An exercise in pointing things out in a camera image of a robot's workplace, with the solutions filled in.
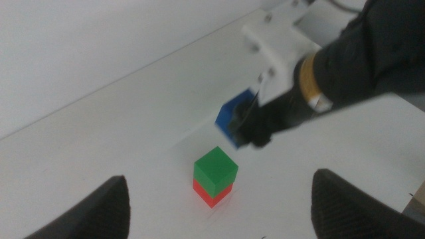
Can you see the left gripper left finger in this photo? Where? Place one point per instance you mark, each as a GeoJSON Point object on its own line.
{"type": "Point", "coordinates": [96, 215]}

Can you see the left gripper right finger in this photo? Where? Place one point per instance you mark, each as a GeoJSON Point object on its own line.
{"type": "Point", "coordinates": [348, 212]}

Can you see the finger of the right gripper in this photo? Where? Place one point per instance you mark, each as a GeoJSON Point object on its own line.
{"type": "Point", "coordinates": [252, 126]}

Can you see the blue cube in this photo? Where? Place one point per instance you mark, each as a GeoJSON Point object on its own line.
{"type": "Point", "coordinates": [224, 116]}

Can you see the green cube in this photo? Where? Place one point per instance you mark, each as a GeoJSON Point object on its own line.
{"type": "Point", "coordinates": [216, 169]}

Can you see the red cube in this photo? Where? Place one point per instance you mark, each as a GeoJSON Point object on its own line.
{"type": "Point", "coordinates": [207, 196]}

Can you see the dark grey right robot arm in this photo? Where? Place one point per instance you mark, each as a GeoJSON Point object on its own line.
{"type": "Point", "coordinates": [382, 49]}

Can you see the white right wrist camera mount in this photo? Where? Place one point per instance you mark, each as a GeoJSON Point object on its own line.
{"type": "Point", "coordinates": [279, 40]}

